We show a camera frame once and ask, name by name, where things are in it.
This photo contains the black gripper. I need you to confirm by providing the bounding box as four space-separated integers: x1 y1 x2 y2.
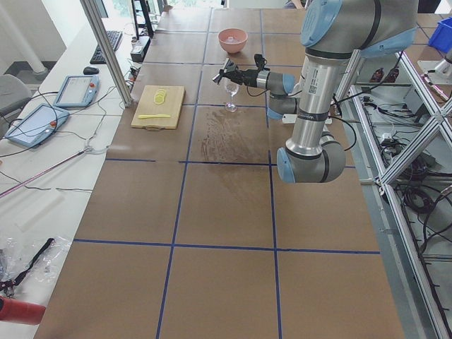
223 69 259 86

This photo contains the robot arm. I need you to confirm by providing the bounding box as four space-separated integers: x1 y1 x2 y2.
213 1 418 183

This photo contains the pink bowl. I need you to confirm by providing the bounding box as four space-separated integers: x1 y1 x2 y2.
218 28 248 54

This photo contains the front lemon slice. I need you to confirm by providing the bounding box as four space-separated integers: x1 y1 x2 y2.
153 97 165 105

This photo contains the clear plastic bag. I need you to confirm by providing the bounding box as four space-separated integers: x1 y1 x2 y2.
1 237 71 290

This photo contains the near blue teach pendant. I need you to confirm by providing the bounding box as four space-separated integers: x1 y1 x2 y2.
4 104 69 148

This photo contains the clear wine glass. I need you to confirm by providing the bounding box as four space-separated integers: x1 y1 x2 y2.
225 85 239 112

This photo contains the steel double jigger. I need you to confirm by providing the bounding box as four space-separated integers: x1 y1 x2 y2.
212 58 237 85

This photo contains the yellow plastic knife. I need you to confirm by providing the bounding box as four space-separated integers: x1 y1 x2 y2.
138 114 172 119

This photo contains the clear ice cubes pile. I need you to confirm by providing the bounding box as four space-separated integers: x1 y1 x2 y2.
225 36 239 44

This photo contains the far blue teach pendant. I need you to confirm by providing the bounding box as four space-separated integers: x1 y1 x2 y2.
54 75 99 109

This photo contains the blue teach pendant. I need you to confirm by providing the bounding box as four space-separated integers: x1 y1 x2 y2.
54 75 99 109
4 104 69 148

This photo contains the black device box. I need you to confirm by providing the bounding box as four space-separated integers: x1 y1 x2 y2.
130 36 150 63

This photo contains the bamboo cutting board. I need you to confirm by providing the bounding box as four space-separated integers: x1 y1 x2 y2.
131 85 185 129

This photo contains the grey chair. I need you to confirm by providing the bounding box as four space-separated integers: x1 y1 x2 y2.
1 74 32 117

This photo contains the black computer mouse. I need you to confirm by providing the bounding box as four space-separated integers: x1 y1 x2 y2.
83 66 100 75

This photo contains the red fire extinguisher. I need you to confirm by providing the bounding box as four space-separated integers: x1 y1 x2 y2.
0 297 46 325

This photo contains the blue storage bin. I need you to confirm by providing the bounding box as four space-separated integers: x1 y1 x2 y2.
428 17 452 53

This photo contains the black keyboard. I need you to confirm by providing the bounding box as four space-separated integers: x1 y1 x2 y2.
89 30 124 65

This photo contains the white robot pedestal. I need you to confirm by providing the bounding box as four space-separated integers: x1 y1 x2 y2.
282 54 341 131

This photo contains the aluminium frame post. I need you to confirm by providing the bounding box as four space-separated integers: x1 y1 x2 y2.
80 0 133 107

